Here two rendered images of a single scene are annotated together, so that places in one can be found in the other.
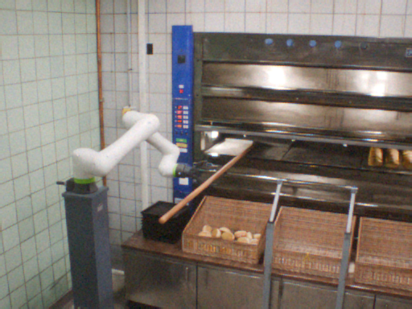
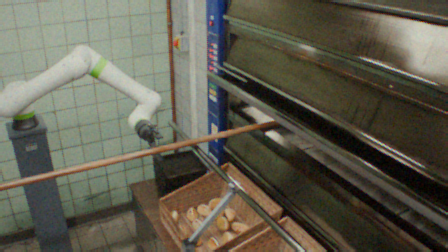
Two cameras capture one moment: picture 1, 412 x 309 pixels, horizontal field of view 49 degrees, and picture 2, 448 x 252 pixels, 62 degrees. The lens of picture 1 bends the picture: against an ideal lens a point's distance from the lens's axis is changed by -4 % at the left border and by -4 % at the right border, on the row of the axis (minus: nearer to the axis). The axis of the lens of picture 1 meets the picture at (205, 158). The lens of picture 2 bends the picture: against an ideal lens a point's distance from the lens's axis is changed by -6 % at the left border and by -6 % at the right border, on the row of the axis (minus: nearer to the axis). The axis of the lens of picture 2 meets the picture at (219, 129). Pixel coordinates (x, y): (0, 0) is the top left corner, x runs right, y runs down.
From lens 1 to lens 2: 2.32 m
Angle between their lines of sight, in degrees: 40
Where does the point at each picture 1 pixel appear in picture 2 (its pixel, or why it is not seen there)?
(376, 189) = not seen: outside the picture
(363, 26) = not seen: outside the picture
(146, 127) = (58, 70)
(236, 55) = not seen: outside the picture
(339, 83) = (375, 43)
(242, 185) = (257, 166)
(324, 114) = (351, 98)
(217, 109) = (241, 54)
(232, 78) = (253, 13)
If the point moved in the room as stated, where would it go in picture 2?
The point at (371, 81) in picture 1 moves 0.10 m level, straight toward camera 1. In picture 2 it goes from (433, 51) to (412, 55)
